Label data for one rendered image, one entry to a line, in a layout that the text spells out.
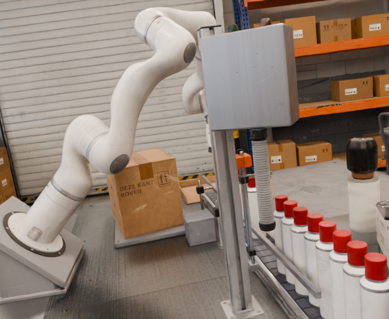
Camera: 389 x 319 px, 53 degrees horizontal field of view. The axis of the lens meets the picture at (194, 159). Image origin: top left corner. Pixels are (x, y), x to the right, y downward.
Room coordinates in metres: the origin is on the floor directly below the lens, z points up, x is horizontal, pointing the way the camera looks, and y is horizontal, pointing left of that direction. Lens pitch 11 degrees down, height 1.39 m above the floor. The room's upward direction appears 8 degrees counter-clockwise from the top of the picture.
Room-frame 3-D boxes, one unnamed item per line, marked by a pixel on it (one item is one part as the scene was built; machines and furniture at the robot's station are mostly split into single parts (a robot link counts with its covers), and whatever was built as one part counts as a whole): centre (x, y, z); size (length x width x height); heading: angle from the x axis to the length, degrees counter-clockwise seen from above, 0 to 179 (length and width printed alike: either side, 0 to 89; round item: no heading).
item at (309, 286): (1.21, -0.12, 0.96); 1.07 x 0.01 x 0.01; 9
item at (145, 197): (1.55, 0.23, 0.99); 0.30 x 0.24 x 0.27; 18
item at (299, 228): (0.82, -0.22, 0.98); 0.05 x 0.05 x 0.20
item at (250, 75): (0.81, -0.14, 1.38); 0.17 x 0.10 x 0.19; 64
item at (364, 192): (1.06, -0.47, 1.03); 0.09 x 0.09 x 0.30
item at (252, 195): (1.17, -0.17, 0.98); 0.05 x 0.05 x 0.20
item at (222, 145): (0.87, -0.07, 1.16); 0.04 x 0.04 x 0.67; 9
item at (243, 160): (0.97, -0.15, 1.05); 0.10 x 0.04 x 0.33; 99
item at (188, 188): (1.92, -0.04, 0.85); 0.30 x 0.26 x 0.04; 9
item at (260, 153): (0.76, -0.13, 1.18); 0.04 x 0.04 x 0.21
